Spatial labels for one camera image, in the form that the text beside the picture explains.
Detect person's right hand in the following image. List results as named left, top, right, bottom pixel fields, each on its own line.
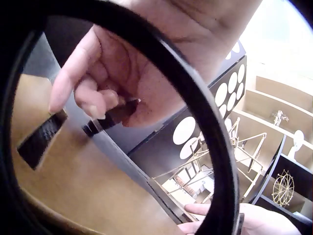
left=178, top=203, right=303, bottom=235

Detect person's left hand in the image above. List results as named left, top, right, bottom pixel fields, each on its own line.
left=49, top=0, right=263, bottom=128

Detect person's left fingers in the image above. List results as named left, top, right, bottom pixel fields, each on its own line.
left=49, top=26, right=121, bottom=119

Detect person's right fingers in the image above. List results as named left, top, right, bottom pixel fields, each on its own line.
left=178, top=204, right=213, bottom=235

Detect black leather belt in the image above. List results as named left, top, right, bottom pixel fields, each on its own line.
left=0, top=0, right=245, bottom=235

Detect black box with white circles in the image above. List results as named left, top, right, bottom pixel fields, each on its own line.
left=105, top=40, right=248, bottom=176

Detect wooden display shelf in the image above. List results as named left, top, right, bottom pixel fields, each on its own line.
left=230, top=75, right=313, bottom=222

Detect gold wire wheel ornament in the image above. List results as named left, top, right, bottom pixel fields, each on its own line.
left=152, top=117, right=267, bottom=204

